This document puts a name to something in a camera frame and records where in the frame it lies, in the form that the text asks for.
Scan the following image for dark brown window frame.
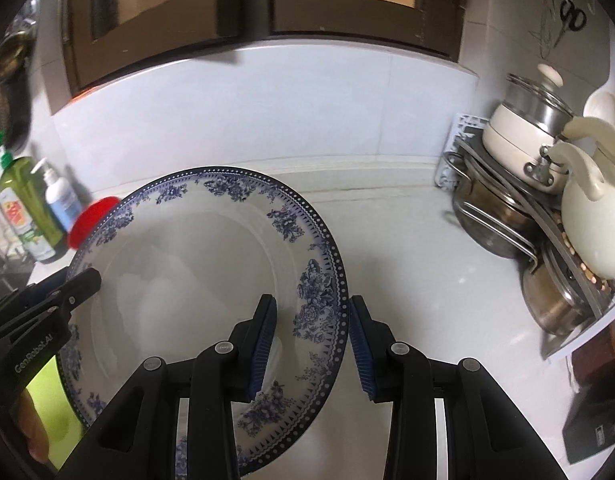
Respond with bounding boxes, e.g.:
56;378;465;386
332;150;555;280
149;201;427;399
61;0;467;94

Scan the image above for brass hanging strainer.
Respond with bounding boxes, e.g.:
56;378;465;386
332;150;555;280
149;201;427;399
0;32;33;84

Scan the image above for metal pot rack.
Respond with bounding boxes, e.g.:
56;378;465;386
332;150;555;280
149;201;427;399
435;114;615;361

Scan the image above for cream ceramic kettle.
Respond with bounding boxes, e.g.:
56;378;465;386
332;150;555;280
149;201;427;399
547;117;615;280

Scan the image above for red black bowl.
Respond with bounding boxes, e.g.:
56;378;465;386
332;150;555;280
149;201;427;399
68;196;121;250

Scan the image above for dark hanging frying pan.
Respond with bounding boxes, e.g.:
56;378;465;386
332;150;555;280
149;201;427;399
0;68;32;154

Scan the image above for white plastic ladle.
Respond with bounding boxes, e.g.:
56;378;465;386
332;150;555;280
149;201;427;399
583;21;615;127

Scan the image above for person's left hand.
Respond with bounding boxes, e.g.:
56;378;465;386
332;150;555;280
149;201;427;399
9;389;50;464

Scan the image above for black scissors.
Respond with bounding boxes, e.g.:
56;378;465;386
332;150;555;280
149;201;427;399
553;0;587;49

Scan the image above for dark glass jar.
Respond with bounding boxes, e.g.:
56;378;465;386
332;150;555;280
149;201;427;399
571;320;615;387

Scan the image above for blue floral white plate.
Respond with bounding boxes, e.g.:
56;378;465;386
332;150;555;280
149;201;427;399
57;167;347;474

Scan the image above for green dish soap bottle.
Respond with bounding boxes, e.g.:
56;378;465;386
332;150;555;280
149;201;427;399
0;131;67;263

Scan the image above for cream pot with lid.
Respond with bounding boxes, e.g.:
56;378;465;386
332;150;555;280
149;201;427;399
482;63;573;195

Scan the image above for white blue pump bottle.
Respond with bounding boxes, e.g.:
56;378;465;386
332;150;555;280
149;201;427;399
32;158;83;233

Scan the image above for black box on counter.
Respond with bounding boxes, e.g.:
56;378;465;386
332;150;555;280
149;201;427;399
562;385;615;464

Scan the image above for steel pot shelf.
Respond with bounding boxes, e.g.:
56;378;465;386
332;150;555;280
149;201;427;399
522;246;593;336
443;152;541;264

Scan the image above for green plate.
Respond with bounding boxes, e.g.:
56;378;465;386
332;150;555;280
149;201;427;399
27;359;84;469

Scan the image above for steel pot upper shelf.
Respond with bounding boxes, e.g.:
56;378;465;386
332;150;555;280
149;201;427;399
443;152;541;264

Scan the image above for steel pot lower shelf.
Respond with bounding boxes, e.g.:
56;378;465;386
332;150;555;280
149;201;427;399
522;246;593;336

